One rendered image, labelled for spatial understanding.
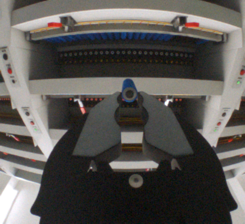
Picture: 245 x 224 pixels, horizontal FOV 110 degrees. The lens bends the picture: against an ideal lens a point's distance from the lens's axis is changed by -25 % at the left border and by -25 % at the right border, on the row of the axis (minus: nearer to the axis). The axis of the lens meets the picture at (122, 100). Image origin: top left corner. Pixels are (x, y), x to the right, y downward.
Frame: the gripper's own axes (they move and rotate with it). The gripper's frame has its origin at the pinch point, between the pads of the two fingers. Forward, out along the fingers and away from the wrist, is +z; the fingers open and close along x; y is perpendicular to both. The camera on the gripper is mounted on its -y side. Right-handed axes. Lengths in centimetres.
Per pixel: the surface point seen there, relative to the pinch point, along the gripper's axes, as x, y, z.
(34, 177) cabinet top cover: -81, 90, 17
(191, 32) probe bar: 17.6, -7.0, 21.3
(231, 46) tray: 30.2, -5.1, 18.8
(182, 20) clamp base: 13.3, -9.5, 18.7
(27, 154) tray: -55, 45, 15
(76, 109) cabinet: -27, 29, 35
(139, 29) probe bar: 3.3, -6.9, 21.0
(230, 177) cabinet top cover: 94, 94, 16
